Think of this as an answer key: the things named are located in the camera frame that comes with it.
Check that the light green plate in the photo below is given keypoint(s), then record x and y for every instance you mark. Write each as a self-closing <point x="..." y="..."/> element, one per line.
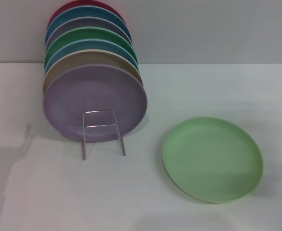
<point x="212" y="161"/>

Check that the lilac plate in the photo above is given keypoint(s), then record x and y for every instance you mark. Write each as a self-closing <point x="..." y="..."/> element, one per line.
<point x="95" y="96"/>

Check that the beige plate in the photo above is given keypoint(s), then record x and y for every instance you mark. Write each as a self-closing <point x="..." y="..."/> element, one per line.
<point x="90" y="57"/>

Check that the light blue plate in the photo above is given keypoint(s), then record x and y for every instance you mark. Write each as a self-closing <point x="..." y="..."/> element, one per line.
<point x="90" y="44"/>

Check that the dark red plate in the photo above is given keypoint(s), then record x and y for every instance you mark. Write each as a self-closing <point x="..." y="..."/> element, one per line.
<point x="59" y="9"/>

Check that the dark green plate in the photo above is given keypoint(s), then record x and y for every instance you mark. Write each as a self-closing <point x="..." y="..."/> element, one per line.
<point x="90" y="33"/>

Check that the grey purple plate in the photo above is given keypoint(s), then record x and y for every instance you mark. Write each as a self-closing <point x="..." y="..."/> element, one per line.
<point x="90" y="22"/>

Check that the teal blue plate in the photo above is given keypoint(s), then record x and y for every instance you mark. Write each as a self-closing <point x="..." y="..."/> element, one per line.
<point x="88" y="11"/>

